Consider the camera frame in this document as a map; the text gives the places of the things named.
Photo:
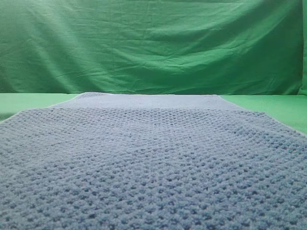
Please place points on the blue waffle-weave towel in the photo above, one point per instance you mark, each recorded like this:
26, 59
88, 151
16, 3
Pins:
127, 162

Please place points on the green backdrop cloth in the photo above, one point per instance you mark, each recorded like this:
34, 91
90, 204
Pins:
227, 47

